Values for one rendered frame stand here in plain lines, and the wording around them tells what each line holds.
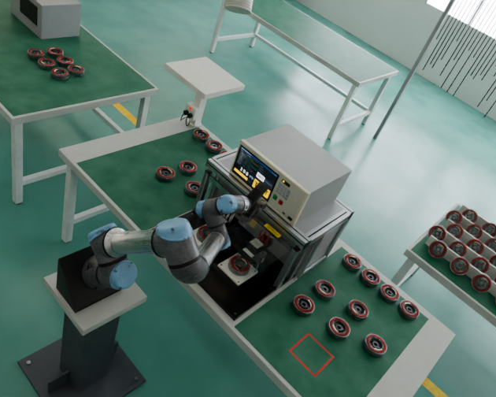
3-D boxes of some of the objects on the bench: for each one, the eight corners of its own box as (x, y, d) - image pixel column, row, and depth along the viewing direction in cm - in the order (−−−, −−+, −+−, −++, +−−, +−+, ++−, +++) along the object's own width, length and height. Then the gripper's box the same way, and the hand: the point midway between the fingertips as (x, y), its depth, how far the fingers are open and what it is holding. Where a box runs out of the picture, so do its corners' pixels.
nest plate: (238, 286, 232) (238, 284, 231) (217, 265, 237) (217, 264, 237) (257, 272, 242) (258, 271, 241) (237, 254, 248) (238, 252, 247)
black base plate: (234, 320, 218) (235, 318, 217) (148, 232, 243) (149, 230, 242) (294, 277, 250) (295, 274, 249) (212, 203, 275) (214, 200, 274)
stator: (359, 336, 233) (363, 332, 231) (379, 338, 236) (383, 333, 234) (366, 357, 225) (369, 353, 223) (386, 358, 228) (390, 354, 226)
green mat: (337, 433, 193) (337, 432, 192) (234, 326, 216) (234, 326, 216) (428, 319, 257) (428, 319, 257) (341, 246, 281) (342, 246, 280)
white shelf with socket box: (188, 157, 301) (205, 94, 273) (152, 125, 316) (164, 62, 287) (226, 143, 325) (245, 85, 297) (190, 114, 340) (206, 56, 311)
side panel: (297, 279, 250) (322, 237, 231) (294, 275, 252) (317, 233, 232) (327, 257, 270) (350, 217, 250) (323, 254, 271) (346, 213, 251)
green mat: (142, 231, 242) (142, 231, 242) (76, 163, 266) (76, 162, 266) (260, 179, 307) (260, 178, 307) (198, 127, 330) (198, 127, 330)
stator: (352, 299, 251) (355, 295, 248) (369, 313, 246) (372, 309, 244) (342, 310, 243) (345, 306, 240) (359, 325, 239) (363, 321, 236)
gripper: (228, 207, 205) (251, 207, 224) (243, 220, 202) (264, 219, 221) (239, 191, 203) (261, 193, 222) (254, 204, 200) (275, 205, 218)
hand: (265, 201), depth 219 cm, fingers closed
